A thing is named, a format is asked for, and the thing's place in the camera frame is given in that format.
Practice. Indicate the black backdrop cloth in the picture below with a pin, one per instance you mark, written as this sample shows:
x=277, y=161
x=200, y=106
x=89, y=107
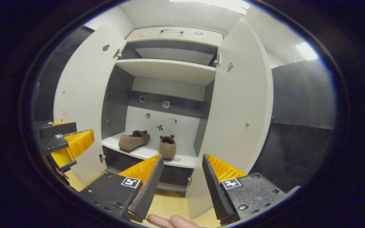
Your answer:
x=299, y=101

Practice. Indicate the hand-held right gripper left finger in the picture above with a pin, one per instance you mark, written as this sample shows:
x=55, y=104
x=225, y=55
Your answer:
x=149, y=186

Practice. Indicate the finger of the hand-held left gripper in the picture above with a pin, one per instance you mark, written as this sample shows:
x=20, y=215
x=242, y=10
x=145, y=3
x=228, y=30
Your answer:
x=54, y=144
x=59, y=128

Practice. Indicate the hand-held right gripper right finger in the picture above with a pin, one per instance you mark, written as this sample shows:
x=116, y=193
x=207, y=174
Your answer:
x=215, y=190

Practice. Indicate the brown fuzzy shoe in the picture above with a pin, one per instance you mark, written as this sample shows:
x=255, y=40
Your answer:
x=133, y=142
x=167, y=148

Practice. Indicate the white shoe cabinet door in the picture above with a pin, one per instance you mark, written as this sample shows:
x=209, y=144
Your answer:
x=239, y=95
x=84, y=95

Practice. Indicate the white shoe cabinet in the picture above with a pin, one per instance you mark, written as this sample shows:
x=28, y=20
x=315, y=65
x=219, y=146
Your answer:
x=166, y=69

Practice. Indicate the metal door hinge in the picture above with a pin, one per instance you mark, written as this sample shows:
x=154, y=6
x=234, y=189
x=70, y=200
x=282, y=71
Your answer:
x=102, y=157
x=189, y=181
x=117, y=53
x=217, y=59

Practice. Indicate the ceiling light panel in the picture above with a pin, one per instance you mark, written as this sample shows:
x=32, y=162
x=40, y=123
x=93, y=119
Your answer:
x=306, y=51
x=214, y=4

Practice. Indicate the white cabinet drawer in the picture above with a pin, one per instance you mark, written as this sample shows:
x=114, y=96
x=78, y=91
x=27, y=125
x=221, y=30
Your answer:
x=150, y=37

